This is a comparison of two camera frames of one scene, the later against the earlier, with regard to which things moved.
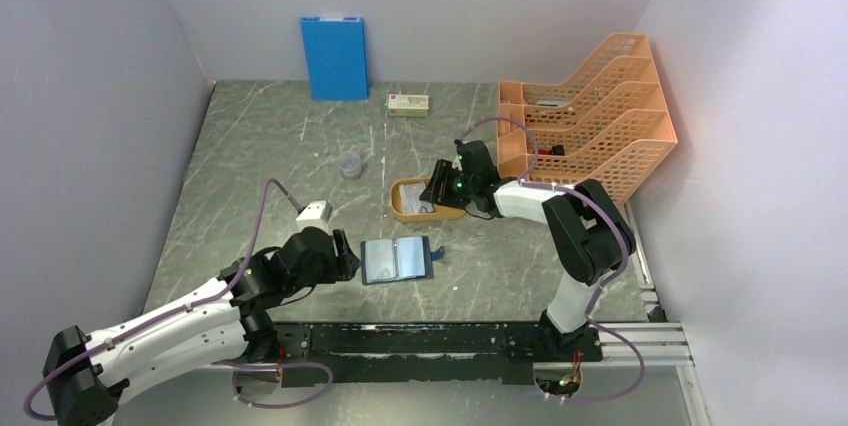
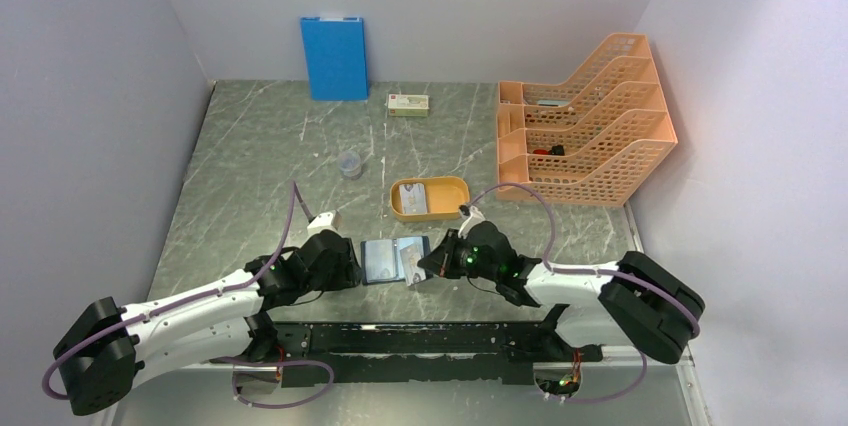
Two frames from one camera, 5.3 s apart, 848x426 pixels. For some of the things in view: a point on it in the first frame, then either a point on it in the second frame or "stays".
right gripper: (442, 173) -> (442, 259)
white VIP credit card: (410, 194) stays
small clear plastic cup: (349, 161) stays
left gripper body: (325, 271) stays
